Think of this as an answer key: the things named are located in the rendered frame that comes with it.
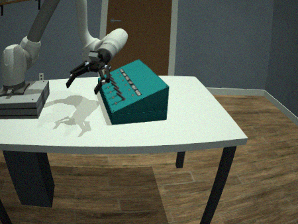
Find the teal console panel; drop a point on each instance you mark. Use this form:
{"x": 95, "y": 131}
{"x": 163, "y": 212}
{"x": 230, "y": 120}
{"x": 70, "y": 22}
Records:
{"x": 135, "y": 94}

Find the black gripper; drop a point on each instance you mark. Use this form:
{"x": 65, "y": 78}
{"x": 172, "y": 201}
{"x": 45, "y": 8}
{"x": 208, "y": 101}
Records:
{"x": 93, "y": 67}

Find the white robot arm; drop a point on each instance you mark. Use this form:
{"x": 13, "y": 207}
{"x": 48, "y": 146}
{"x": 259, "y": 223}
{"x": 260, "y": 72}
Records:
{"x": 17, "y": 59}

